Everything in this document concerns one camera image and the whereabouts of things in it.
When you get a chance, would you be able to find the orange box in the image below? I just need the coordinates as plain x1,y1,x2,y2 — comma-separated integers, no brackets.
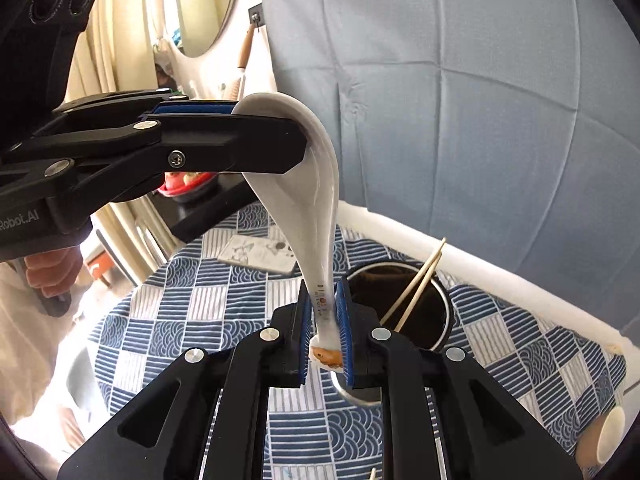
85,255,115,288

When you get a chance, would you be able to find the black side table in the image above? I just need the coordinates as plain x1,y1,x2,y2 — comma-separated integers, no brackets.
150,179,256,244

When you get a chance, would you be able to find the beige cup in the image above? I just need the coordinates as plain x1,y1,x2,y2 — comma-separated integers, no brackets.
575,405,628,479

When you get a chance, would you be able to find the person's left forearm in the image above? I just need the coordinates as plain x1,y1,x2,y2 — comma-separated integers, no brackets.
0,260,68,413

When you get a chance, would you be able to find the wooden chopstick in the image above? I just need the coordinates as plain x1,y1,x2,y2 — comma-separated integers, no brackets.
394,250,444,335
379,237,447,325

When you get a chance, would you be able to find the red bowl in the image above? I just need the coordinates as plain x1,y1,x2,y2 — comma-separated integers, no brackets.
157,171,218,204

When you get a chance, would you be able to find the blue-grey backdrop cloth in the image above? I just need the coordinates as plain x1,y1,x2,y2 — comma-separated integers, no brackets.
259,0,640,341

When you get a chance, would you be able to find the wooden handled brush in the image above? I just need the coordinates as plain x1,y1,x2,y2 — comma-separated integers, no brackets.
227,24,253,102

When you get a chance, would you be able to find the black utensil holder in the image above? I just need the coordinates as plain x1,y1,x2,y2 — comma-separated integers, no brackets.
332,260,455,406

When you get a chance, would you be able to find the cream curtain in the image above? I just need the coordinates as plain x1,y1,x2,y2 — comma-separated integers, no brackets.
65,0,173,286

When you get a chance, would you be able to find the blue patterned tablecloth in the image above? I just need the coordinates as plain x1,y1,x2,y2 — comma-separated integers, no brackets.
87,202,628,480

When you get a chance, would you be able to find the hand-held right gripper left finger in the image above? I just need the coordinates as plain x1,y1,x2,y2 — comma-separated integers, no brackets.
57,280,313,480

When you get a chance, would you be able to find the white ceramic spoon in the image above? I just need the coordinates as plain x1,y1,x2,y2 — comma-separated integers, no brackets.
232,91,345,372

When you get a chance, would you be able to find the white phone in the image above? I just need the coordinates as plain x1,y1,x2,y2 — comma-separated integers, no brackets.
217,234,300,276

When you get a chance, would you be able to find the person's left hand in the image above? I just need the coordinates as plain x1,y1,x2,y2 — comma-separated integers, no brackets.
24,247,85,302

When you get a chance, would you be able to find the round wall mirror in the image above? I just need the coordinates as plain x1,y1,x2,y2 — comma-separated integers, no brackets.
162,0,246,59

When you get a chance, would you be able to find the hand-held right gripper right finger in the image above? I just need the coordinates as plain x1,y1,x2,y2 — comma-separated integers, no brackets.
334,277,583,480

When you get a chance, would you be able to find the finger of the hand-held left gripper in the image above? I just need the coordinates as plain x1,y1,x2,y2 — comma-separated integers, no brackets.
0,112,307,233
52,89,242,128

